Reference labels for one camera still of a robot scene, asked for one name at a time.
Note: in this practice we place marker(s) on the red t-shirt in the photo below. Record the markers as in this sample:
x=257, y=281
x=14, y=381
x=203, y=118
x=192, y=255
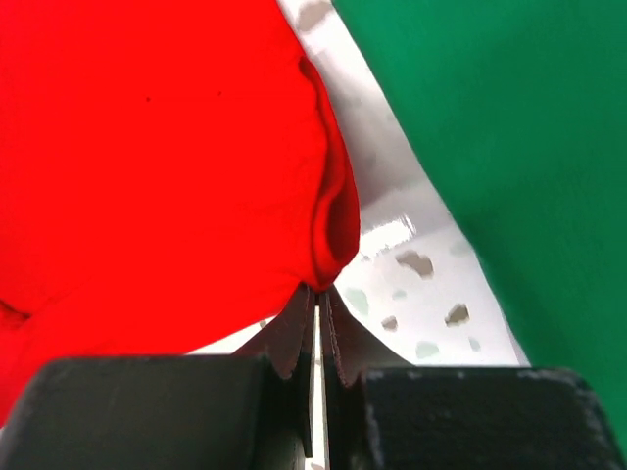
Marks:
x=171, y=173

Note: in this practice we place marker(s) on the folded green t-shirt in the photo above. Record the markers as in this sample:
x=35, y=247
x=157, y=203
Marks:
x=517, y=113

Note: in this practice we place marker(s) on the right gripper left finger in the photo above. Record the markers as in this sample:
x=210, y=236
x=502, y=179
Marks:
x=246, y=410

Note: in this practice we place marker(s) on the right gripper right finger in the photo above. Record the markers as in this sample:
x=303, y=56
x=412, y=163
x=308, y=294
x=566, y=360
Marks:
x=384, y=413

